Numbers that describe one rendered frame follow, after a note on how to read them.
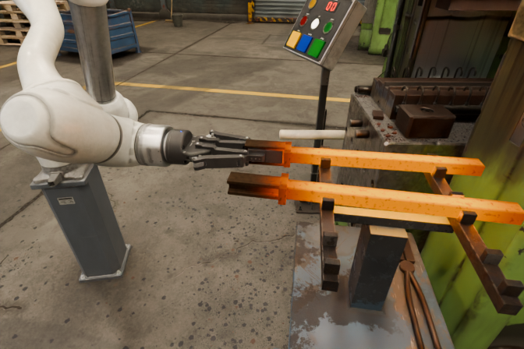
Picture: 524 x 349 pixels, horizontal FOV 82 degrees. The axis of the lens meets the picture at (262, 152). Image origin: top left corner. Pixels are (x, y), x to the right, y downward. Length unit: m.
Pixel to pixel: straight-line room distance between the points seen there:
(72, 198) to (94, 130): 0.90
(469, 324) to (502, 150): 0.46
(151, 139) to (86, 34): 0.59
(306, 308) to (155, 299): 1.04
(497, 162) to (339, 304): 0.47
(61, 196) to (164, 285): 0.62
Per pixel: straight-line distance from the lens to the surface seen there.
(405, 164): 0.63
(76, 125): 0.53
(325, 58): 1.35
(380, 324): 0.70
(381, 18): 5.80
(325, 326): 0.67
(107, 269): 1.72
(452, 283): 1.05
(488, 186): 0.87
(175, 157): 0.63
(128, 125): 0.66
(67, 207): 1.48
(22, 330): 1.79
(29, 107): 0.53
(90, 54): 1.19
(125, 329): 1.58
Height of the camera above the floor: 1.31
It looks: 32 degrees down
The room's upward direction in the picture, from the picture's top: straight up
